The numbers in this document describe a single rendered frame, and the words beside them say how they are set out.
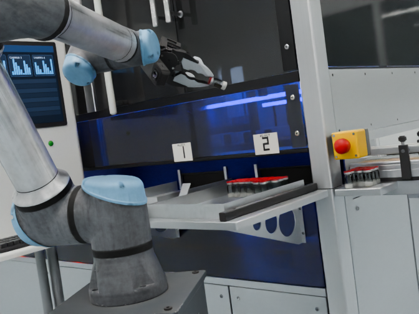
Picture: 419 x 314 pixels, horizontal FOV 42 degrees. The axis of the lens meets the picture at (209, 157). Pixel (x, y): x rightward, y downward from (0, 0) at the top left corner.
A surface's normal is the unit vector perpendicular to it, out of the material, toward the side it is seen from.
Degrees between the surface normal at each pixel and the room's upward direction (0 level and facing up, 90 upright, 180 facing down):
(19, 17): 122
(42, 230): 117
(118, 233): 90
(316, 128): 90
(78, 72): 137
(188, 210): 90
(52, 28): 142
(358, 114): 90
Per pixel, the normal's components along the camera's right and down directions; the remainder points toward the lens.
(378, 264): 0.75, -0.07
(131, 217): 0.57, -0.04
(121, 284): -0.04, -0.25
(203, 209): -0.66, 0.13
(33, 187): 0.17, 0.48
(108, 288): -0.33, -0.21
